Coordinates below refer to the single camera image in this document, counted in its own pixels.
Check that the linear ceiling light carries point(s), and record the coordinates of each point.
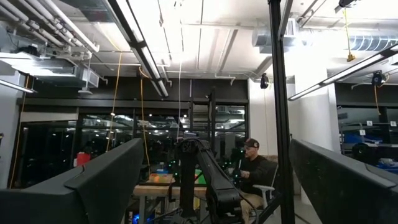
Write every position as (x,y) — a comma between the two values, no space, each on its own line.
(342,73)
(15,86)
(146,56)

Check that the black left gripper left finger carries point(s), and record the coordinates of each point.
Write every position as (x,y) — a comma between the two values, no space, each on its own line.
(102,193)

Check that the white office chair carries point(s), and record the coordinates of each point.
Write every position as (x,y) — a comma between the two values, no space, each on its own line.
(264,188)

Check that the person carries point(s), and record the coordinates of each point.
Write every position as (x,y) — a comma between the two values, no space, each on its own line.
(255,171)

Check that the grey ceiling ventilation unit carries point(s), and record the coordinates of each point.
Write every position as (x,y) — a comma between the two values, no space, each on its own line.
(62,73)

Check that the wooden background table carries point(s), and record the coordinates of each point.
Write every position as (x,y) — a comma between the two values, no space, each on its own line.
(155,189)

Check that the black storage shelf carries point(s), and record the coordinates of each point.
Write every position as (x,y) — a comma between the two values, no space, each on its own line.
(382,137)

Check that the white ceiling pipe bundle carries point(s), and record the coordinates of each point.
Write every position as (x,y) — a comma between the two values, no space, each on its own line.
(46,21)

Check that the silver round air duct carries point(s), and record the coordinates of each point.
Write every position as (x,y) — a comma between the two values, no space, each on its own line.
(373,42)

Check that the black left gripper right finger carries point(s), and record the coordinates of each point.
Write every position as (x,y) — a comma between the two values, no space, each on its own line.
(335,193)

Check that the red container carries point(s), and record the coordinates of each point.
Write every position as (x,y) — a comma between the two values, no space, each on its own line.
(83,159)

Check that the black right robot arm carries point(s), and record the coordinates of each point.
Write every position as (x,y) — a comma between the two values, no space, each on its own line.
(217,186)

